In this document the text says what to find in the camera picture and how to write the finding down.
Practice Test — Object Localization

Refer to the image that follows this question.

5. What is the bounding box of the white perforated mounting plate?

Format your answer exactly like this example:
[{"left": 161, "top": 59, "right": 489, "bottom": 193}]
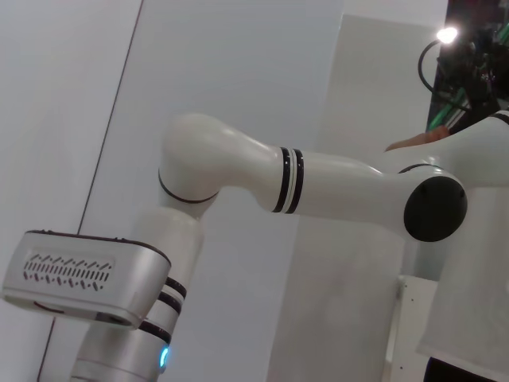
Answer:
[{"left": 396, "top": 274, "right": 438, "bottom": 382}]

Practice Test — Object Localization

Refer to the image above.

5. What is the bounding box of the green ceiling pipe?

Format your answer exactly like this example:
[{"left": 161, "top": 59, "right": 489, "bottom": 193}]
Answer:
[{"left": 428, "top": 86, "right": 475, "bottom": 133}]

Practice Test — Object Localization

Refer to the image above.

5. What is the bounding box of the round ceiling light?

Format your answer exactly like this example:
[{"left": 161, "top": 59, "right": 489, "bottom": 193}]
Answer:
[{"left": 435, "top": 25, "right": 459, "bottom": 45}]

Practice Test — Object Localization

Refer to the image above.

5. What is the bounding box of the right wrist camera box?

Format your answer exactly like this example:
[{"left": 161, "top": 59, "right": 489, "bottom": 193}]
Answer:
[{"left": 0, "top": 228, "right": 173, "bottom": 332}]

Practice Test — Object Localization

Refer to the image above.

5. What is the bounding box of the black curved lamp cable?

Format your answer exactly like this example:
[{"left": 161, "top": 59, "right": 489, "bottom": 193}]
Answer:
[{"left": 417, "top": 38, "right": 443, "bottom": 95}]

